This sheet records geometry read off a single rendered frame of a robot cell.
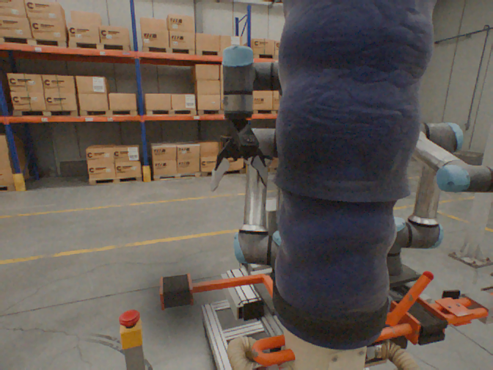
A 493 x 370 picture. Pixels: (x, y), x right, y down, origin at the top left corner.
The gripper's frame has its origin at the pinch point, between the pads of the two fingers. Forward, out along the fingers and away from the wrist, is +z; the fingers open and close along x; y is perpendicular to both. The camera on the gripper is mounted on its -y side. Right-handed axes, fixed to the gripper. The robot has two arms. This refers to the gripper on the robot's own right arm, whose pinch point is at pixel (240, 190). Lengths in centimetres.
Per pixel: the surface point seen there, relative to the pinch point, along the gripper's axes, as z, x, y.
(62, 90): -64, 186, 680
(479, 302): 26, -53, -31
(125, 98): -50, 59, 678
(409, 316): 24.6, -30.4, -30.5
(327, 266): 4.0, -3.5, -35.0
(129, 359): 64, 35, 19
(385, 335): 26.8, -23.1, -31.2
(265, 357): 26.3, 4.4, -28.8
